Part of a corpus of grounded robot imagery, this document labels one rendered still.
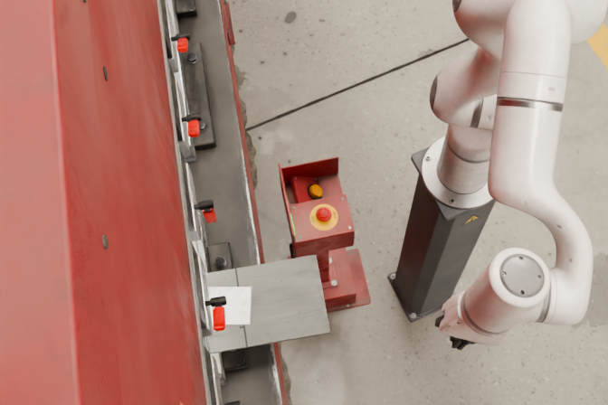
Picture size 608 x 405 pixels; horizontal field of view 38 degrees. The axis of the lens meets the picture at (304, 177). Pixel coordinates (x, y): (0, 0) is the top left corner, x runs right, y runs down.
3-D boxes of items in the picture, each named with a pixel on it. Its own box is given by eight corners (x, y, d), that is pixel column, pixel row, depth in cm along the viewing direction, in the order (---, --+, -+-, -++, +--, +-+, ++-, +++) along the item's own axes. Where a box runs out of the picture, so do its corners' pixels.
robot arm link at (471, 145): (448, 109, 191) (462, 52, 169) (534, 118, 190) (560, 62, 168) (443, 159, 187) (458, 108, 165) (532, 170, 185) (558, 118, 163)
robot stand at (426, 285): (433, 254, 302) (478, 126, 210) (459, 301, 296) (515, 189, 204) (386, 276, 300) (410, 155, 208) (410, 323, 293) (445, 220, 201)
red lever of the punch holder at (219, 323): (226, 324, 161) (225, 293, 170) (204, 327, 161) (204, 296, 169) (228, 331, 162) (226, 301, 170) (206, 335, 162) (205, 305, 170)
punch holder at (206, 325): (213, 337, 175) (203, 317, 159) (171, 344, 174) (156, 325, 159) (204, 266, 180) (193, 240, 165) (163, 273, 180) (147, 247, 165)
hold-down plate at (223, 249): (248, 367, 202) (247, 365, 199) (224, 372, 202) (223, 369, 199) (230, 245, 214) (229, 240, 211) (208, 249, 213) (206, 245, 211)
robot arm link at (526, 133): (599, 111, 126) (571, 319, 128) (489, 98, 125) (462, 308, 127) (624, 110, 117) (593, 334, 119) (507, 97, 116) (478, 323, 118)
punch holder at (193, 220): (202, 242, 182) (189, 215, 167) (160, 249, 182) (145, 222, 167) (193, 177, 188) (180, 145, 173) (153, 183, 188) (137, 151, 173)
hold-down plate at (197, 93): (216, 147, 224) (214, 142, 221) (194, 151, 224) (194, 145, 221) (202, 47, 236) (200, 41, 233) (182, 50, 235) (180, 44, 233)
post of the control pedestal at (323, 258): (329, 280, 287) (328, 224, 238) (313, 284, 287) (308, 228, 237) (326, 265, 290) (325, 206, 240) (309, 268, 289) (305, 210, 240)
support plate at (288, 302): (330, 333, 193) (330, 332, 192) (211, 353, 192) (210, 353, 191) (316, 256, 200) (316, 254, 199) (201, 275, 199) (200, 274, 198)
